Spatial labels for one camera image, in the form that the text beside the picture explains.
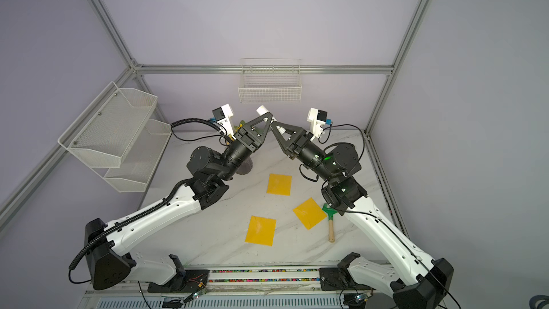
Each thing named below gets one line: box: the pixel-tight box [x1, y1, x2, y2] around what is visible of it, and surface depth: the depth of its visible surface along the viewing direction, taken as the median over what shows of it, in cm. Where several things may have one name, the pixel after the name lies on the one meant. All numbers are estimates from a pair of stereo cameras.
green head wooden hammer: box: [322, 203, 338, 244], surface depth 88 cm
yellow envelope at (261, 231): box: [244, 215, 277, 247], surface depth 88 cm
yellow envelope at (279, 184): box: [266, 173, 293, 196], surface depth 101 cm
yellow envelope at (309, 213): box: [292, 197, 328, 231], surface depth 92 cm
